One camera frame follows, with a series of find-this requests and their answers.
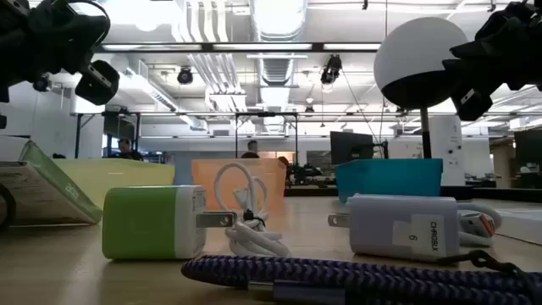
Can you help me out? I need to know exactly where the black ceiling camera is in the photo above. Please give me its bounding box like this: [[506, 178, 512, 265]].
[[320, 53, 343, 85], [32, 75, 52, 92], [176, 66, 195, 86]]

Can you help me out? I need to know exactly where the black computer monitor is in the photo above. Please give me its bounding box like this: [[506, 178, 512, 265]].
[[329, 130, 389, 166]]

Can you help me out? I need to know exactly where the thin black cord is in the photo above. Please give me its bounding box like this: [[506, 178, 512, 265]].
[[438, 248, 542, 305]]

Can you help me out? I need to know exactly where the yellow translucent plastic bin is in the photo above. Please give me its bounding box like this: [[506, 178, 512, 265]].
[[53, 158, 176, 211]]

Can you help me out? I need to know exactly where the white green acer box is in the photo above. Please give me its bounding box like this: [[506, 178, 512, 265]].
[[0, 139, 104, 226]]

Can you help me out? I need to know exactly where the green and white charger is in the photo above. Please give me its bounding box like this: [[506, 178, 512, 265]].
[[101, 185, 238, 261]]

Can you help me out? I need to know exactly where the silver ventilation duct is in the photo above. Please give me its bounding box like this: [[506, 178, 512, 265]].
[[249, 0, 309, 132]]

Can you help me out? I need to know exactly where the white globe lamp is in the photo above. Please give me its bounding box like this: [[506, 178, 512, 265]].
[[373, 16, 471, 160]]

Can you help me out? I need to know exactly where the dark computer monitor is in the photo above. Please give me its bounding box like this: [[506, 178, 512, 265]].
[[513, 129, 542, 167]]

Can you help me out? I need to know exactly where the purple braided cable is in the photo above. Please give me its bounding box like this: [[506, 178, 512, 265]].
[[180, 252, 542, 305]]

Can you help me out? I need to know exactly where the black workstation frame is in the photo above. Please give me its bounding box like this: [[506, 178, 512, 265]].
[[74, 110, 141, 160], [235, 111, 300, 164]]

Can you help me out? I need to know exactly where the orange translucent plastic bin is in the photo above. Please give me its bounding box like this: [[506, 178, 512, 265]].
[[191, 158, 288, 217]]

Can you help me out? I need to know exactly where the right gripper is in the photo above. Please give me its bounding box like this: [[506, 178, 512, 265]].
[[442, 2, 530, 122]]

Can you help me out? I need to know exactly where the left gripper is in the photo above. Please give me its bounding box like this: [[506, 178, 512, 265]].
[[19, 0, 121, 107]]

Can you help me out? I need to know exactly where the white coiled cable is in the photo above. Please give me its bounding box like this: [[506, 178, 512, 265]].
[[213, 162, 292, 258]]

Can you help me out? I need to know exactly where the white cable with usb plug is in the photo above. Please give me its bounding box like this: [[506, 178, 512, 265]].
[[456, 202, 504, 248]]

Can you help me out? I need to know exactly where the white charger with label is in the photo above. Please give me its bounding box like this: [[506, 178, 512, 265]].
[[327, 193, 462, 263]]

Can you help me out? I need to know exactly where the teal plastic bin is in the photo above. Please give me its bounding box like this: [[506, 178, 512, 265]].
[[334, 158, 444, 203]]

